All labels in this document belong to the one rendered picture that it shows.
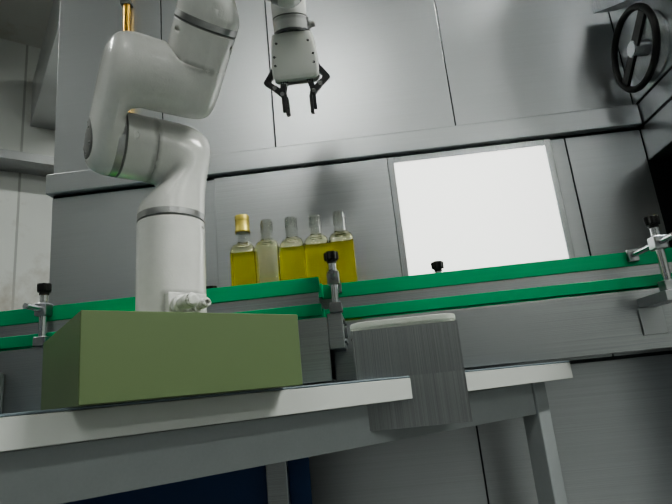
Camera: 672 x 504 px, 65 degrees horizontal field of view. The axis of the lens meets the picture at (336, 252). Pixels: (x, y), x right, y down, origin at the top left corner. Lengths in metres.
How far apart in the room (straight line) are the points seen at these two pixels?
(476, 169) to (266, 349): 0.93
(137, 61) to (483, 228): 0.94
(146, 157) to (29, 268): 3.32
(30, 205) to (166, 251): 3.48
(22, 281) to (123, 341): 3.47
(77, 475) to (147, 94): 0.47
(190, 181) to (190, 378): 0.30
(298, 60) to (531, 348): 0.77
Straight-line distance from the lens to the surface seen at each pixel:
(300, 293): 1.07
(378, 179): 1.41
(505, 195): 1.43
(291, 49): 1.19
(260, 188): 1.43
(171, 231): 0.75
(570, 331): 1.20
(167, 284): 0.73
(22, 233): 4.13
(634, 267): 1.30
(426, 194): 1.40
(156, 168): 0.80
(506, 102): 1.58
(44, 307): 1.23
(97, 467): 0.68
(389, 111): 1.53
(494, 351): 1.15
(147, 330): 0.60
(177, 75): 0.76
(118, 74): 0.75
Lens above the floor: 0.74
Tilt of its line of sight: 14 degrees up
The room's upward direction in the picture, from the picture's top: 6 degrees counter-clockwise
